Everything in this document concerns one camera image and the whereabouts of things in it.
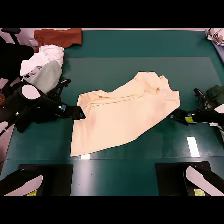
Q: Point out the pale grey garment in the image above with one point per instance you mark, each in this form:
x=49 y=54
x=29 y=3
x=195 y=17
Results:
x=46 y=78

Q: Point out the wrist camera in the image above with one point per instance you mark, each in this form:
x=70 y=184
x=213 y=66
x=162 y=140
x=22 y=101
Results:
x=201 y=96
x=61 y=87

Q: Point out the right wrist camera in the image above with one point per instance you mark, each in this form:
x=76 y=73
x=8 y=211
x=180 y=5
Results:
x=201 y=96

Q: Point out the dark green garment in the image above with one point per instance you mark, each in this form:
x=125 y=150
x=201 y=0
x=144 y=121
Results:
x=216 y=95

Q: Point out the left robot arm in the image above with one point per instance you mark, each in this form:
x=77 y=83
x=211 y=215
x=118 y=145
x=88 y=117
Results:
x=36 y=106

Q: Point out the cream shirt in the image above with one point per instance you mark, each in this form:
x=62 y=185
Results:
x=123 y=116

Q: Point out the white patterned garment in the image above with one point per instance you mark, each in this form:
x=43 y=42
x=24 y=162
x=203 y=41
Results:
x=216 y=36

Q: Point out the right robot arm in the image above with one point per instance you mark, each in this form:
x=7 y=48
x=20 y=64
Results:
x=210 y=116

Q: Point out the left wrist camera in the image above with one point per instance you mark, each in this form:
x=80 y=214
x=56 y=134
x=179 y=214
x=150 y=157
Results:
x=61 y=87

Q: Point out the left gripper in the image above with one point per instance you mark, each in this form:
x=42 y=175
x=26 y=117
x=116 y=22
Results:
x=74 y=112

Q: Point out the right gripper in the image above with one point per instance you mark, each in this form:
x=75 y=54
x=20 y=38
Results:
x=185 y=116

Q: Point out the rust brown garment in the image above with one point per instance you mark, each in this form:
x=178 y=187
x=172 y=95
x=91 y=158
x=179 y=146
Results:
x=60 y=36

